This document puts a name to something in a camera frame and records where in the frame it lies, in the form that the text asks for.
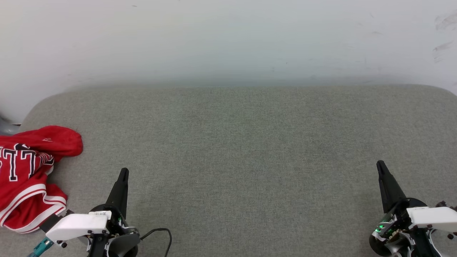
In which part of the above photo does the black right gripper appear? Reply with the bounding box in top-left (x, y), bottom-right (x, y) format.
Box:
top-left (370, 160), bottom-right (443, 257)

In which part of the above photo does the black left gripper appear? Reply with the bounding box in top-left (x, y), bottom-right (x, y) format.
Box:
top-left (87, 168), bottom-right (140, 257)

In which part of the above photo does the red basketball jersey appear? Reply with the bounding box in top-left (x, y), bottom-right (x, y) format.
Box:
top-left (0, 125), bottom-right (84, 234)

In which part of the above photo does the grey fabric sofa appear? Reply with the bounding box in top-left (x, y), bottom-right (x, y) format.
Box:
top-left (0, 84), bottom-right (457, 257)

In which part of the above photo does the thin black cable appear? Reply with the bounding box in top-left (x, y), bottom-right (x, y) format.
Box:
top-left (140, 228), bottom-right (172, 257)

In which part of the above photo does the teal cable connector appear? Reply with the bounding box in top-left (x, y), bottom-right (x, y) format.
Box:
top-left (27, 237), bottom-right (54, 257)

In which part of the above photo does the grey metal pipe frame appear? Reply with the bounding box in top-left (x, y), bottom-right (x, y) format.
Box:
top-left (0, 114), bottom-right (21, 136)

